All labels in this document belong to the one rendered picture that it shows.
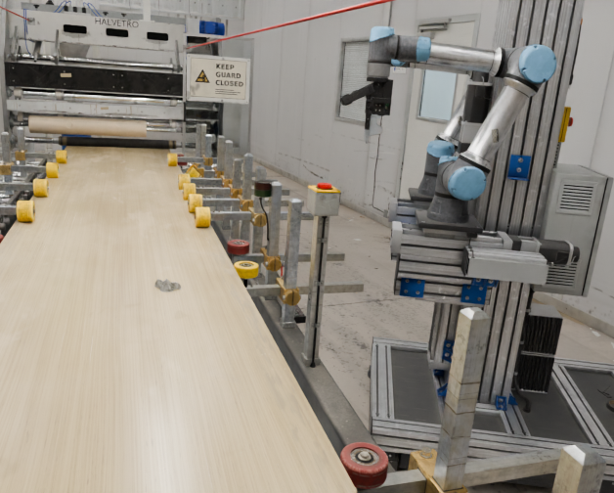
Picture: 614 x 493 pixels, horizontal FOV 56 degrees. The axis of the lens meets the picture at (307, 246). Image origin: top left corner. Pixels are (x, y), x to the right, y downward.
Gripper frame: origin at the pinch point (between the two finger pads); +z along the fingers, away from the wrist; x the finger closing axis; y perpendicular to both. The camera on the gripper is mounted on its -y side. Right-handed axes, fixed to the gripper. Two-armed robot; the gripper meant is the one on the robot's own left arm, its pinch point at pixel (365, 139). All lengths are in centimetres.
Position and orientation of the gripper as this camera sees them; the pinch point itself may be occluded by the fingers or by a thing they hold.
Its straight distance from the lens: 196.1
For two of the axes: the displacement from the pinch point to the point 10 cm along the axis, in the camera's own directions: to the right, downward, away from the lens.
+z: -0.7, 9.6, 2.8
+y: 9.9, 1.0, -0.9
